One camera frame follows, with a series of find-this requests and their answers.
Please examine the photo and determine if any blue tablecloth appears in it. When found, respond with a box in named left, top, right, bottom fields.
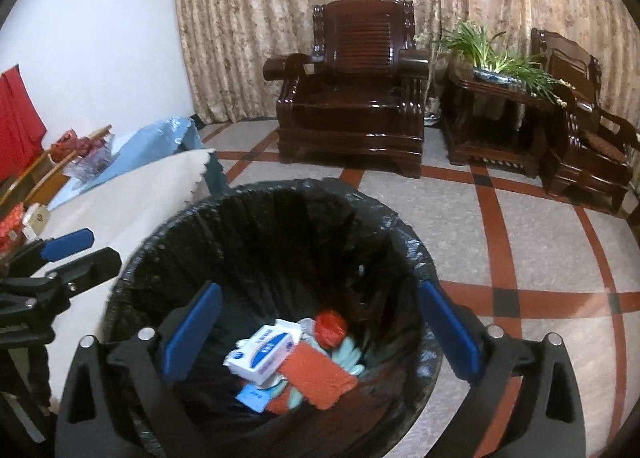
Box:
left=50, top=117, right=206, bottom=211

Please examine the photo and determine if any blue white plant pot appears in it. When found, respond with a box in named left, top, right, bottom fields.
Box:
left=472, top=65, right=531, bottom=89

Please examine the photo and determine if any small blue packet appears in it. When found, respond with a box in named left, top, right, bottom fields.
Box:
left=235, top=383, right=273, bottom=413

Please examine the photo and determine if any green rubber glove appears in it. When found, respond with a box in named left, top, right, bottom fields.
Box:
left=265, top=378, right=306, bottom=414
left=300, top=318, right=368, bottom=379

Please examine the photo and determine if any dark wooden side table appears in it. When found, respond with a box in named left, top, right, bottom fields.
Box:
left=440, top=65, right=571, bottom=179

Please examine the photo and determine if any grey tablecloth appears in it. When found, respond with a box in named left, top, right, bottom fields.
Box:
left=30, top=148, right=231, bottom=404

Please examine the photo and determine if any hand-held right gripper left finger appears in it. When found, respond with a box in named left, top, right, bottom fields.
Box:
left=54, top=282, right=223, bottom=458

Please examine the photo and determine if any dark wooden armchair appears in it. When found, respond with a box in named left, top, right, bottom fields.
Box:
left=530, top=28, right=640, bottom=214
left=262, top=0, right=432, bottom=180

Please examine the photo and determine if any red knitted cloth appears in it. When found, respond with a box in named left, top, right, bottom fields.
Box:
left=265, top=340, right=358, bottom=411

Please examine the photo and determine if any red plastic bag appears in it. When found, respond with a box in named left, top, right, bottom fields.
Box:
left=314, top=309, right=348, bottom=350

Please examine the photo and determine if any green potted plant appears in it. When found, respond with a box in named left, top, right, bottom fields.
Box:
left=430, top=20, right=566, bottom=104

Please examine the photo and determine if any wooden sideboard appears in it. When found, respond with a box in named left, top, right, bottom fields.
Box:
left=0, top=124, right=113, bottom=211

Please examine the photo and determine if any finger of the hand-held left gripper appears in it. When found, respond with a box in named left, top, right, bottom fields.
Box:
left=44, top=247, right=123, bottom=296
left=0, top=229, right=96, bottom=279

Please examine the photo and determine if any trash bin with black bag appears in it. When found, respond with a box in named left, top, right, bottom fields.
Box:
left=102, top=178, right=443, bottom=458

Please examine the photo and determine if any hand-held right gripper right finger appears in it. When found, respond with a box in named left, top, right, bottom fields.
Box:
left=417, top=280, right=587, bottom=458

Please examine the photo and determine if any red patterned packet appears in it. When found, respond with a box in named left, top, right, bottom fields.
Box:
left=0, top=203, right=26, bottom=254

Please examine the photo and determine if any glass fruit bowl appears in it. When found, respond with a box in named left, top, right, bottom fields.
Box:
left=62, top=138, right=118, bottom=181

